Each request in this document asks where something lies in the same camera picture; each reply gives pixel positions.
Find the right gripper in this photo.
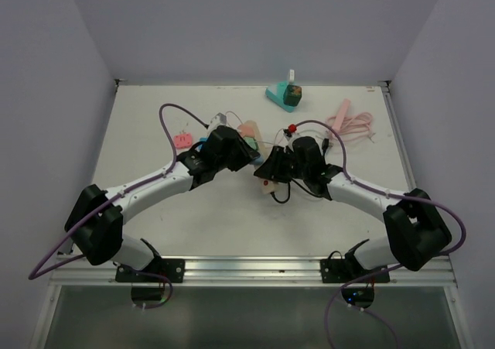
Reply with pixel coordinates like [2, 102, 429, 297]
[257, 145, 310, 183]

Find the light blue cube charger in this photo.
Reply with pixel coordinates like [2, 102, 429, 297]
[251, 156, 265, 167]

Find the beige power strip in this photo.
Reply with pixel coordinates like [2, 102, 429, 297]
[242, 120, 278, 195]

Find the salmon cube charger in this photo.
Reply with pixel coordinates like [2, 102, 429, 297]
[237, 124, 255, 139]

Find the pink plug adapter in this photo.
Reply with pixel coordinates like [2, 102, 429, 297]
[173, 132, 193, 149]

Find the dark green cube charger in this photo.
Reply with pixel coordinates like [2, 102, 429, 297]
[283, 84, 302, 107]

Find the teal triangular power strip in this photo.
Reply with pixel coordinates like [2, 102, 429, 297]
[265, 81, 297, 112]

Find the pink power strip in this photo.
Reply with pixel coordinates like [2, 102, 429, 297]
[328, 98, 351, 134]

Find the pink power cord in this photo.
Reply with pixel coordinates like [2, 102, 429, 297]
[323, 111, 377, 145]

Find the blue plug adapter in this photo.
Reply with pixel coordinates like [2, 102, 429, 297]
[196, 137, 207, 151]

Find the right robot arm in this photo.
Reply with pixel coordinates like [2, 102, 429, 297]
[254, 136, 452, 282]

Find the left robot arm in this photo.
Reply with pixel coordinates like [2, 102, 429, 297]
[64, 125, 260, 283]

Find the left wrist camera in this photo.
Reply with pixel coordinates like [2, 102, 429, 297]
[208, 113, 227, 130]

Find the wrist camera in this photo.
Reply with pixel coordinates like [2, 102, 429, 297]
[283, 124, 299, 140]
[208, 113, 227, 130]

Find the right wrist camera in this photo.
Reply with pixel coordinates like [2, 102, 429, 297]
[283, 124, 299, 140]

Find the aluminium front rail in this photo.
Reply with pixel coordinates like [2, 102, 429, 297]
[49, 256, 456, 288]

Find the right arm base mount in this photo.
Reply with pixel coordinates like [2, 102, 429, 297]
[319, 251, 391, 309]

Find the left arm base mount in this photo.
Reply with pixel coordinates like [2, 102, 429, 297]
[115, 258, 186, 310]

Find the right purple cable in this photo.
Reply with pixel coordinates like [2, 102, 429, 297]
[295, 118, 467, 349]

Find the purple cable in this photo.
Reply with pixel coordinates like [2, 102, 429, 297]
[29, 103, 208, 310]
[295, 118, 467, 349]

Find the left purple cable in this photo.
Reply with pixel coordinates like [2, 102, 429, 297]
[29, 103, 208, 310]

